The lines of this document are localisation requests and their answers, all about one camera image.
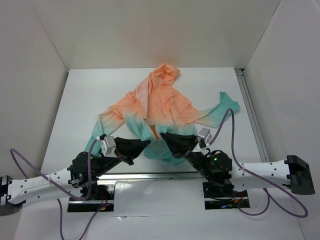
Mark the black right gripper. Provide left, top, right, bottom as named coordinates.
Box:
left=160, top=130, right=211, bottom=177

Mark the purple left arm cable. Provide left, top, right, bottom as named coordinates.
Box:
left=9, top=136, right=106, bottom=240

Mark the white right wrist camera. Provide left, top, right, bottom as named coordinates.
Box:
left=197, top=128, right=212, bottom=149

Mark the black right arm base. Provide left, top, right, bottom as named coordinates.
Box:
left=202, top=182, right=251, bottom=210

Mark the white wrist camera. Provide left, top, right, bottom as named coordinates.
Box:
left=197, top=128, right=212, bottom=149
left=100, top=136, right=117, bottom=158

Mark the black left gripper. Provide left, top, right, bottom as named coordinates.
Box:
left=93, top=136, right=151, bottom=177

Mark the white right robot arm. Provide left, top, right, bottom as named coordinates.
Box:
left=161, top=128, right=315, bottom=196

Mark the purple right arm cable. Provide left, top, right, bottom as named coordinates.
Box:
left=208, top=107, right=309, bottom=219

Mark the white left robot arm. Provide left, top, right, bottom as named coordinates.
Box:
left=0, top=134, right=151, bottom=216

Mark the aluminium rail front table edge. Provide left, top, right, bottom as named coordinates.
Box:
left=99, top=172, right=203, bottom=182

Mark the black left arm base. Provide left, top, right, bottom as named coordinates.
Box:
left=67, top=184, right=115, bottom=213

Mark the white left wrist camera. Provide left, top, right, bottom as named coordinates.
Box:
left=100, top=136, right=117, bottom=158

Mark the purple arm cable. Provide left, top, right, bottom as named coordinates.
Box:
left=208, top=107, right=309, bottom=219
left=9, top=136, right=106, bottom=240

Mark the orange and teal jacket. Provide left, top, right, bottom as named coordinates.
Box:
left=85, top=63, right=240, bottom=166

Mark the aluminium rail right table edge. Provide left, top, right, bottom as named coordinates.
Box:
left=234, top=68, right=271, bottom=163

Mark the aluminium rail table edge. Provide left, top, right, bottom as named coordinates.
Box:
left=99, top=172, right=203, bottom=182
left=234, top=68, right=271, bottom=163

